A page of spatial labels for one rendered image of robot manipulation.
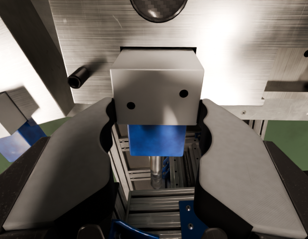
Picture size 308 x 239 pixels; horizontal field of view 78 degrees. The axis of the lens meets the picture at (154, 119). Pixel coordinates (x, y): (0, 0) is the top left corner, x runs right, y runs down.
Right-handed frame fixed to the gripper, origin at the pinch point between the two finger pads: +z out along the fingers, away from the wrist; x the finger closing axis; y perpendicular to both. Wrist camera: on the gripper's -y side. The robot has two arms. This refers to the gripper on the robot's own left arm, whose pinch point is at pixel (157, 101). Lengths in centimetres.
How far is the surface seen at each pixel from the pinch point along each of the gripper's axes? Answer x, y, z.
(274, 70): 10.0, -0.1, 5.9
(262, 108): 14.0, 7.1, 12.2
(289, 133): 86, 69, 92
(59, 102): -10.4, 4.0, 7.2
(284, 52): 10.4, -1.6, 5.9
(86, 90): -5.6, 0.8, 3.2
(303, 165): 106, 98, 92
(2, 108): -15.0, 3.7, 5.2
